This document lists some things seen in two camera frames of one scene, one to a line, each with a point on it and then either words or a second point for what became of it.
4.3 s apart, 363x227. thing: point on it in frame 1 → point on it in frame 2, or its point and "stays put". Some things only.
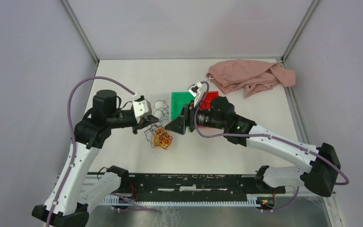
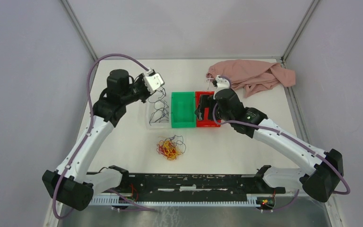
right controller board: x=266 y=203 stays put
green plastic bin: x=178 y=100 stays put
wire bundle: x=159 y=136 → x=171 y=147
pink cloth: x=248 y=77 stays put
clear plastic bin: x=160 y=105 stays put
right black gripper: x=178 y=125 → x=206 y=100
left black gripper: x=143 y=122 → x=140 y=80
